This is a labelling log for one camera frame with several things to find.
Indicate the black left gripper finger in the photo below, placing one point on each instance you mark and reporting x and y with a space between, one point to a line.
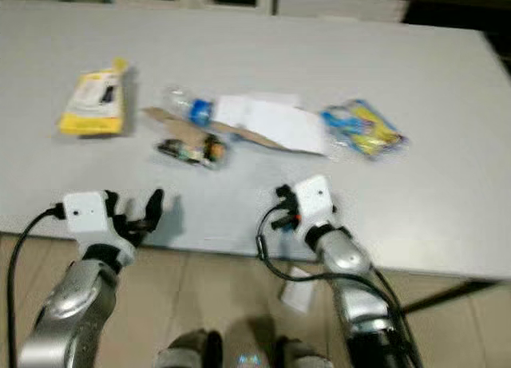
154 207
116 207

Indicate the dark green orange snack wrapper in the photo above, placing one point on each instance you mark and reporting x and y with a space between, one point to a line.
192 150

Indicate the blue yellow snack wrapper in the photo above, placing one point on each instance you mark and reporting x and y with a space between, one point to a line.
363 128

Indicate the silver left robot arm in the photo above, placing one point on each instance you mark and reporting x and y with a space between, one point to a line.
72 304

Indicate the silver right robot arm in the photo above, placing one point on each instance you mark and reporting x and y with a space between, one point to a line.
347 260

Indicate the small white box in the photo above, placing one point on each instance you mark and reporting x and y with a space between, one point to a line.
297 292

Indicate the white paper sheet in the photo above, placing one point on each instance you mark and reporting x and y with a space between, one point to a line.
275 122

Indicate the brown cardboard strip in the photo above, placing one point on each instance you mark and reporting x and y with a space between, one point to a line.
169 119

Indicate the yellow white product box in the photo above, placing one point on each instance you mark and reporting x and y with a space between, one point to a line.
92 103

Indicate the clear bottle with blue label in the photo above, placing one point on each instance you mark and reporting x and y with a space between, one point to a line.
192 107

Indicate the grey left robot leg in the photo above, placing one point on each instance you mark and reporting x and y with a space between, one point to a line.
190 350

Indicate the grey robot leg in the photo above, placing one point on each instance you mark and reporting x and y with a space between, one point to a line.
190 350
303 354

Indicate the grey right robot leg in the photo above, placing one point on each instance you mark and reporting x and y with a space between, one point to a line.
303 354

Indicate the black table leg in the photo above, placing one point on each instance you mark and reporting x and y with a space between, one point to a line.
447 294

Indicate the white drawer unit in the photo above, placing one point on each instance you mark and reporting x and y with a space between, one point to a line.
339 5

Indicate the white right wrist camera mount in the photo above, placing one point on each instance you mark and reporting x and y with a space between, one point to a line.
313 196

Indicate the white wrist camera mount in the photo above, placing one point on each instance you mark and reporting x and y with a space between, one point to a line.
313 196
84 212

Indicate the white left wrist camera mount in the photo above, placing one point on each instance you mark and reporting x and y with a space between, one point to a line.
84 212

